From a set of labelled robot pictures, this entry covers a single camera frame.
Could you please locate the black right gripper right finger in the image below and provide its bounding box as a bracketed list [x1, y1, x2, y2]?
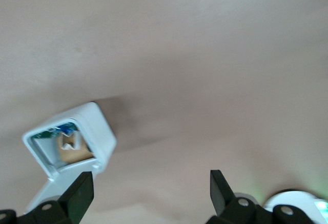
[207, 169, 273, 224]

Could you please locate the brown cardboard piece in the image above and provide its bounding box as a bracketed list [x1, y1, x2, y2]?
[58, 134, 94, 164]

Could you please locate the white square lidded bin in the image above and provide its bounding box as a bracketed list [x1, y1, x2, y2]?
[22, 101, 118, 216]

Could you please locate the white bent clip trash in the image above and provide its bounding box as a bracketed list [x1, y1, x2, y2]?
[61, 134, 83, 152]

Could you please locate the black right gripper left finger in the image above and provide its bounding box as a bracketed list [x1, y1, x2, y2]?
[17, 171, 95, 224]

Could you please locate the green crumpled wrapper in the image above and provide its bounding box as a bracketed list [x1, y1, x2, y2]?
[31, 129, 56, 140]

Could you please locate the blue crumpled wrapper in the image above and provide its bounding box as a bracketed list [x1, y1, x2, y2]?
[52, 122, 78, 135]

